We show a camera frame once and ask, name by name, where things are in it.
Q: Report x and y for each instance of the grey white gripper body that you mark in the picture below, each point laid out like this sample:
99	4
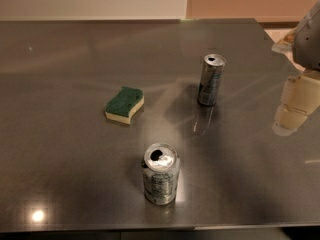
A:
309	42

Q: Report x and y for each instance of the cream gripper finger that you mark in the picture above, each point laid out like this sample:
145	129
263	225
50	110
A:
285	44

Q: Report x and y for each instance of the slim silver redbull can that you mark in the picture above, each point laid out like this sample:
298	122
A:
212	71

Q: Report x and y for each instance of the silver 7up can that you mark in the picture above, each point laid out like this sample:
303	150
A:
160	171

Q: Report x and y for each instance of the green and yellow sponge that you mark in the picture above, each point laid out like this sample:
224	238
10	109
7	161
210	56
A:
124	105

